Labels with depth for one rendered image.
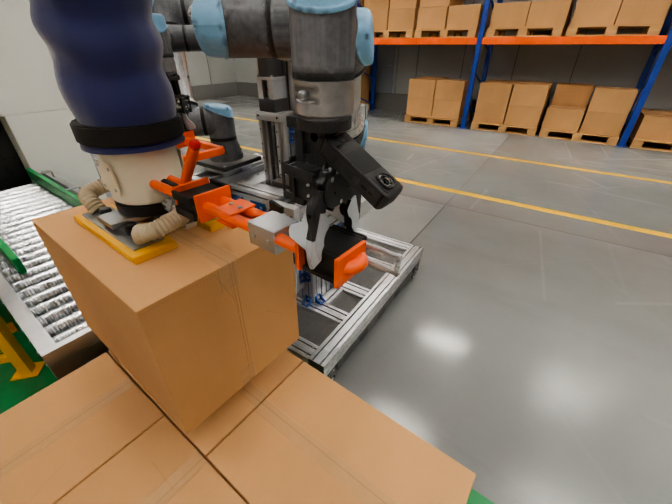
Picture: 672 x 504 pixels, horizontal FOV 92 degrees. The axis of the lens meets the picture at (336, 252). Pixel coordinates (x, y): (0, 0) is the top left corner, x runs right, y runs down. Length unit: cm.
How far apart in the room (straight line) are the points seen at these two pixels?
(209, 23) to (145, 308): 47
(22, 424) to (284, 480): 80
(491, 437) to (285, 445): 104
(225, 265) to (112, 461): 65
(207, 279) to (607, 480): 173
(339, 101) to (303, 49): 6
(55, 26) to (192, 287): 52
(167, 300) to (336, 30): 54
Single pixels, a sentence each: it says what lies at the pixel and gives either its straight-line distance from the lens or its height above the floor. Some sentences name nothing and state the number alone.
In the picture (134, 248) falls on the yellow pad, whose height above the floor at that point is 110.
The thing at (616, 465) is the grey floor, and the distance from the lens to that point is 200.
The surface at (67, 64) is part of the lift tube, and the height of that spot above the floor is 145.
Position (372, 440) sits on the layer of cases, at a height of 54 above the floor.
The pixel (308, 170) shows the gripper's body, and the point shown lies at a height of 134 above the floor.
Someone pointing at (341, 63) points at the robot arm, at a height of 146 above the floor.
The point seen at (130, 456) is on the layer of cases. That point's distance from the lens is 118.
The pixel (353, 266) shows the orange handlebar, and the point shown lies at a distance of 48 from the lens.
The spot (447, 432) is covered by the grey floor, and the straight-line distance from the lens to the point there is 176.
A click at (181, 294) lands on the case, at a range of 72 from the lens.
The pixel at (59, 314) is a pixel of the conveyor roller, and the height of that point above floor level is 54.
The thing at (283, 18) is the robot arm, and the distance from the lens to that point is 52.
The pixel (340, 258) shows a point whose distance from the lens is 46.
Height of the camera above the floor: 148
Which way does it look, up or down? 32 degrees down
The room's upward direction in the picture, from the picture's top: straight up
